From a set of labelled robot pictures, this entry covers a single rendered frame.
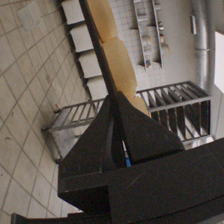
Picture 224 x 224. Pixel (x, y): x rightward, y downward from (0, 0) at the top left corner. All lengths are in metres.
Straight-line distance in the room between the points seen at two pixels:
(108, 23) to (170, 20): 4.55
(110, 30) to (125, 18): 4.29
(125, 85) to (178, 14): 4.63
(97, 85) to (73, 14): 1.69
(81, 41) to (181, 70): 2.81
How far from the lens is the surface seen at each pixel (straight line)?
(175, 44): 4.88
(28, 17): 2.20
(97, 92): 4.35
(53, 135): 1.95
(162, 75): 5.10
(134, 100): 0.15
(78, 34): 3.88
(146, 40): 4.37
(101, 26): 0.17
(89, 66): 4.06
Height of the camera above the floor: 0.98
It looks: 6 degrees down
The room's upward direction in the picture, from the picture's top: 78 degrees clockwise
